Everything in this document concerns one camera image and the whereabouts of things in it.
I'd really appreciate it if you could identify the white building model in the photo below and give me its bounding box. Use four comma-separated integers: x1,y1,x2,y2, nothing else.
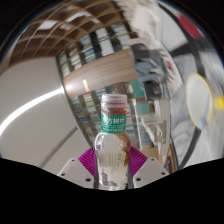
139,99,172,148

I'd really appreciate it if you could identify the gold wall plaque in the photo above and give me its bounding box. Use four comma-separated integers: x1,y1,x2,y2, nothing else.
81,78,91,94

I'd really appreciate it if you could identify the white city block model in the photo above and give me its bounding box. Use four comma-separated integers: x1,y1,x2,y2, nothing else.
116,0,162,48

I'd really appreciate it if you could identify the flat round red coaster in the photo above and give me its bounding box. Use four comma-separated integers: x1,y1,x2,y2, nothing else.
178,14,203,40

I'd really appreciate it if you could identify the dark grey house model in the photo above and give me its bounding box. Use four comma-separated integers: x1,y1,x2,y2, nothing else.
132,43,168,98

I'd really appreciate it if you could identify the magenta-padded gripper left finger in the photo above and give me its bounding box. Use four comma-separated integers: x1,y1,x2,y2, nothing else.
57,147,98,190

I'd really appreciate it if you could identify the wooden cubby shelf unit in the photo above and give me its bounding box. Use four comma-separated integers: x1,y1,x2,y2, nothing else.
4,0,129,65

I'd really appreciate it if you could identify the ceiling light strip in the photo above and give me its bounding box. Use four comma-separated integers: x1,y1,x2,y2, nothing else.
0,87,65,135

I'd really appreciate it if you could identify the clear green-labelled drink bottle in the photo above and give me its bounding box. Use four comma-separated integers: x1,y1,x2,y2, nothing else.
94,93,132,190

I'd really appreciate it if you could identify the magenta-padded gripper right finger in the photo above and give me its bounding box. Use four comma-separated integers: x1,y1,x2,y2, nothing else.
128,146,170,190

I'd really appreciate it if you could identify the narrow bookshelf full of books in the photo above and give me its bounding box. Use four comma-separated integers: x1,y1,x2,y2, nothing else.
56,22,135,78

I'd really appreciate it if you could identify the wide bookshelf full of books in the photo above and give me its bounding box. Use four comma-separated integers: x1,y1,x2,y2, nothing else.
69,79,172,168

